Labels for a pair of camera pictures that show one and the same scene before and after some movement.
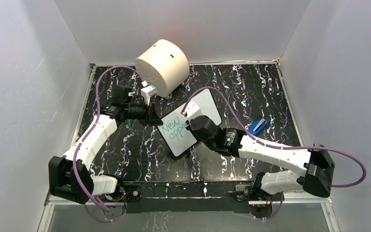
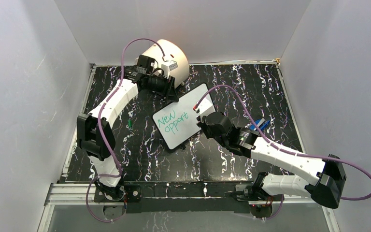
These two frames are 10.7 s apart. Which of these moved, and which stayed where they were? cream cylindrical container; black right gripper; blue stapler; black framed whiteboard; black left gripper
Moved: black left gripper; black framed whiteboard; black right gripper
Stayed: cream cylindrical container; blue stapler
